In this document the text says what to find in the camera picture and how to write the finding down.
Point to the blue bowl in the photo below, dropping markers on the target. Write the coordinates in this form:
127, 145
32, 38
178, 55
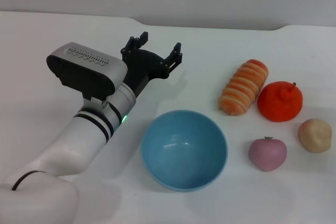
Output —
183, 150

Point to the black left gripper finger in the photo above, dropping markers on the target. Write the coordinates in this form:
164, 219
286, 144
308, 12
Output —
175, 57
139, 41

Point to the pink toy peach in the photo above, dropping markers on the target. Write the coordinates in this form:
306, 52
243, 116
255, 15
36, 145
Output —
267, 153

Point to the orange striped toy bread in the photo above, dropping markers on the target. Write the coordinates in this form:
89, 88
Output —
242, 87

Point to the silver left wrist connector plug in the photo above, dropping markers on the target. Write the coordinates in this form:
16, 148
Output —
105, 105

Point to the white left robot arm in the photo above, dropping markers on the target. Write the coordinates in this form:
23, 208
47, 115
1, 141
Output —
65, 145

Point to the orange toy tangerine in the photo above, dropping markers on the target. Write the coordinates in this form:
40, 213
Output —
279, 103

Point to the beige toy potato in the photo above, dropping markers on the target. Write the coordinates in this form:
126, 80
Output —
315, 136

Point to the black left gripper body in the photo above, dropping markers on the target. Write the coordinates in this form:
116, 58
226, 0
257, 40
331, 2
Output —
147, 66

